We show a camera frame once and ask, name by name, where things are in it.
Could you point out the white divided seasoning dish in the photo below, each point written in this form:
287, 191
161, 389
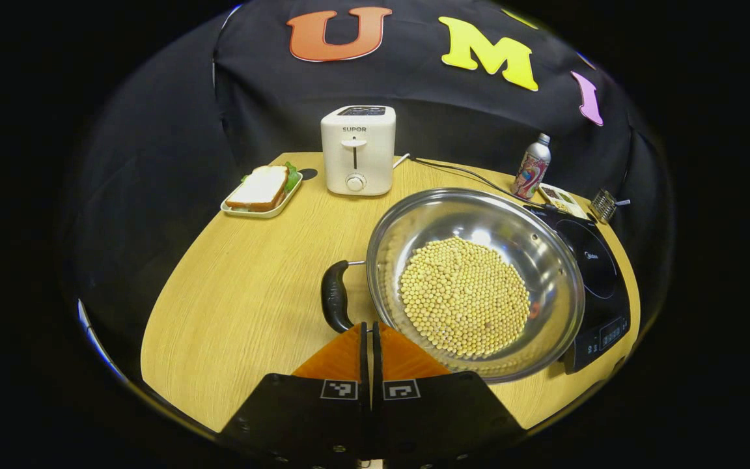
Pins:
564, 199

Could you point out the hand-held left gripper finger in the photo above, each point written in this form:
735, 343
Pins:
377, 358
364, 358

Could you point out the metal mesh utensil holder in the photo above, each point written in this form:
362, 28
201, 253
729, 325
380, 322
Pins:
603, 205

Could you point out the white toaster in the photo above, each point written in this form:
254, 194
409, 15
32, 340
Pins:
357, 153

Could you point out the black induction cooktop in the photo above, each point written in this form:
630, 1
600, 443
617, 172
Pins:
599, 273

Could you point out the stainless steel pot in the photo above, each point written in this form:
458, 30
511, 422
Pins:
453, 215

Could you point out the silver patterned drink bottle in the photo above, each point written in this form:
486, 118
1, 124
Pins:
531, 170

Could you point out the sandwich with lettuce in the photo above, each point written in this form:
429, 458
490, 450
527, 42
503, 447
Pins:
259, 187

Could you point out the heap of yellow soybeans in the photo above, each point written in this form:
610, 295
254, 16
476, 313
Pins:
466, 299

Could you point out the black backdrop cloth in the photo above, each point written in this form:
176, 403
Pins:
153, 163

